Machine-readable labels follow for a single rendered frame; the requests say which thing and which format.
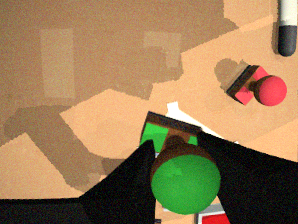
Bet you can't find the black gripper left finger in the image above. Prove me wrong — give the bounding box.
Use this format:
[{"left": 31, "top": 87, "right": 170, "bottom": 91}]
[{"left": 0, "top": 140, "right": 157, "bottom": 224}]

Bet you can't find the red hand stamp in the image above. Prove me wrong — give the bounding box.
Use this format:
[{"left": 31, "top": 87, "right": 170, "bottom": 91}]
[{"left": 226, "top": 65, "right": 286, "bottom": 107}]

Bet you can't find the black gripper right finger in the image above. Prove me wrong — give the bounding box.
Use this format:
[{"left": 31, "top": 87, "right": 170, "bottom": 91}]
[{"left": 196, "top": 132, "right": 298, "bottom": 224}]

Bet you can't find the white marker pen with black cap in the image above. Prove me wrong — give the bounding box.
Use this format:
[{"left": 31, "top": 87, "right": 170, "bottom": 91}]
[{"left": 277, "top": 0, "right": 298, "bottom": 57}]

